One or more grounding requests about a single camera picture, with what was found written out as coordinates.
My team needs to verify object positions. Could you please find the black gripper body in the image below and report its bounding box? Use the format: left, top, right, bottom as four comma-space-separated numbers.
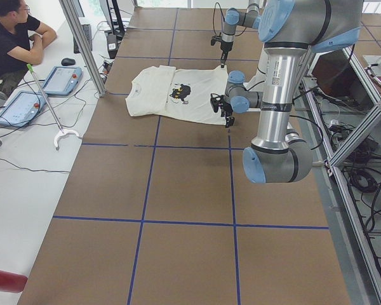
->
211, 32, 234, 53
210, 93, 233, 118

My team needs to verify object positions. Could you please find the cream long sleeve shirt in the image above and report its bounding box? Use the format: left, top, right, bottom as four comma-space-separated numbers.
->
126, 65, 228, 125

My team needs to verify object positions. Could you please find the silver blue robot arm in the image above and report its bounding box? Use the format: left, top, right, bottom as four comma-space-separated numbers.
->
210, 1, 262, 68
211, 1, 363, 184

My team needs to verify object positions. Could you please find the black box with label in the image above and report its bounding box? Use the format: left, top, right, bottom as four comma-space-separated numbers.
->
106, 33, 118, 59

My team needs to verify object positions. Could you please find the black keyboard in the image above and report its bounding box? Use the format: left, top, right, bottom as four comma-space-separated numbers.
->
72, 24, 93, 54

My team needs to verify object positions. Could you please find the black computer mouse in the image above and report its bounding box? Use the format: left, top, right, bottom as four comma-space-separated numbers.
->
61, 58, 76, 66

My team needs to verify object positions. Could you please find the upper blue teach pendant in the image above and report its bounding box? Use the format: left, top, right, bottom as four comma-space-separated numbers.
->
43, 66, 82, 96

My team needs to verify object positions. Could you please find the blue teach pendant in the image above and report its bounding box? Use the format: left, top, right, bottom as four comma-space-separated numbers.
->
0, 91, 46, 127
43, 66, 82, 96

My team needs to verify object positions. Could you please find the reacher stick with white hook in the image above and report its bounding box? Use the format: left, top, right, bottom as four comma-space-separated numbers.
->
27, 64, 81, 151

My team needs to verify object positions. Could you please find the lower blue teach pendant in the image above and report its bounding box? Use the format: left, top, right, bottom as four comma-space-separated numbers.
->
0, 91, 46, 127

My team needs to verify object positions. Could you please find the seated man black shirt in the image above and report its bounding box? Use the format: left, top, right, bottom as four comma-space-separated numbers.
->
0, 0, 58, 150

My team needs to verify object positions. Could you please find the red water bottle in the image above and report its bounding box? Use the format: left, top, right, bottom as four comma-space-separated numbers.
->
0, 270, 28, 293

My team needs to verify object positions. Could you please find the aluminium frame post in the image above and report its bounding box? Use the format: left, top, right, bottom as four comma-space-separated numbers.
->
59, 0, 106, 97

